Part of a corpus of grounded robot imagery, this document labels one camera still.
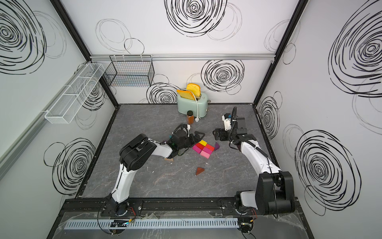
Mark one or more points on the red block front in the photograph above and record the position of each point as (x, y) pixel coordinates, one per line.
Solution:
(208, 146)

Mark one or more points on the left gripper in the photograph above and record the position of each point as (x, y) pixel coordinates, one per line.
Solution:
(195, 137)

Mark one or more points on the black mounting rail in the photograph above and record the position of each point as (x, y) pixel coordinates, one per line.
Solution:
(140, 207)

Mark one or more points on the brown triangle block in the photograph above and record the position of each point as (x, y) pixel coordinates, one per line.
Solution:
(199, 171)

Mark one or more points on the grey slotted cable duct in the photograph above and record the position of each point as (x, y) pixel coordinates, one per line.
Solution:
(109, 224)

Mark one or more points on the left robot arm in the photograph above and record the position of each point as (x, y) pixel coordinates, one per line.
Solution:
(136, 153)

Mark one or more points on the rear toast slice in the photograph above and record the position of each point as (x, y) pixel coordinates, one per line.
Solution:
(195, 89)

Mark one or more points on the light pink block front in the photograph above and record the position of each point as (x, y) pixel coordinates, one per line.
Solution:
(205, 154)

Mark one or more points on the red block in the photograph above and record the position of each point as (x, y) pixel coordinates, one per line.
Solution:
(208, 146)
(201, 146)

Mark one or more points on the yellow block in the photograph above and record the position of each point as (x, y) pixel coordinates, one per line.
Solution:
(202, 142)

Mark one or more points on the purple triangle block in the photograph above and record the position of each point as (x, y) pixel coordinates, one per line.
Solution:
(217, 146)

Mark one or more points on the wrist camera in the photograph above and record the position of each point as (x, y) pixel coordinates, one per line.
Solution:
(227, 120)
(186, 128)

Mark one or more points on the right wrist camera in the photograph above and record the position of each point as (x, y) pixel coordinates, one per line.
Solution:
(227, 120)

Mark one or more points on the magenta block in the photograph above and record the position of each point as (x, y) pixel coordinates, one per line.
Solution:
(207, 150)
(197, 149)

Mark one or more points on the mint green toaster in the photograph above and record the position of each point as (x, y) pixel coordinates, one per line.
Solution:
(199, 107)

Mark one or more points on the brown spice bottle black cap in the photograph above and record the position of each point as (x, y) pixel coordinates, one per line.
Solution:
(190, 117)

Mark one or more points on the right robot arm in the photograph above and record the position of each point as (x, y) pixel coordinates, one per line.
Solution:
(274, 192)

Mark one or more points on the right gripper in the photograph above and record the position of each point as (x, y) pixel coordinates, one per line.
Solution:
(222, 136)

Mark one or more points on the white wire shelf basket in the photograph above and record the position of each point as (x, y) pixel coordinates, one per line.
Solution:
(75, 93)

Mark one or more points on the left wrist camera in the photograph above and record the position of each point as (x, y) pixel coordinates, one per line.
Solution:
(186, 128)

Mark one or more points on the black wire basket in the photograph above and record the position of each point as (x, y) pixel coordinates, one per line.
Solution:
(130, 71)

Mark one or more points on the toast slice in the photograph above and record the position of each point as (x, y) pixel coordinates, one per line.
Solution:
(195, 89)
(186, 94)

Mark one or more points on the front toast slice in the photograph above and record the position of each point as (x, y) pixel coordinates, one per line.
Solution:
(186, 94)

